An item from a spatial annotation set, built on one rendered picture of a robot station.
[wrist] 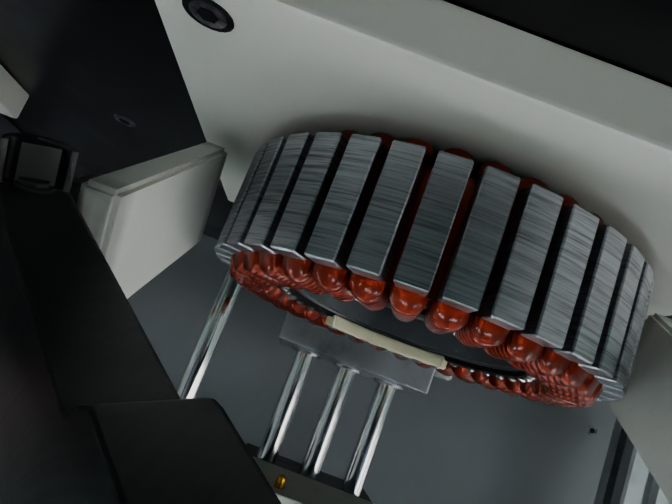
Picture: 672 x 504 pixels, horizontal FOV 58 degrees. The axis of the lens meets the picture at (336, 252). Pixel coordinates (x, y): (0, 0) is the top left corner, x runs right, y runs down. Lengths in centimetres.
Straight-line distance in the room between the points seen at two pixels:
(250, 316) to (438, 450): 15
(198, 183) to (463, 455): 32
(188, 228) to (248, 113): 3
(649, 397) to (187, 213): 13
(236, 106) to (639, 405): 13
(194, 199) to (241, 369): 27
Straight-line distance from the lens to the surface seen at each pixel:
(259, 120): 16
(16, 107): 28
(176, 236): 16
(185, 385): 24
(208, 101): 16
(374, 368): 29
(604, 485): 42
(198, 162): 16
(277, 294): 18
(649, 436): 18
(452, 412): 43
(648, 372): 19
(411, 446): 43
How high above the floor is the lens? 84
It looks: 12 degrees down
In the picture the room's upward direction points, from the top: 159 degrees counter-clockwise
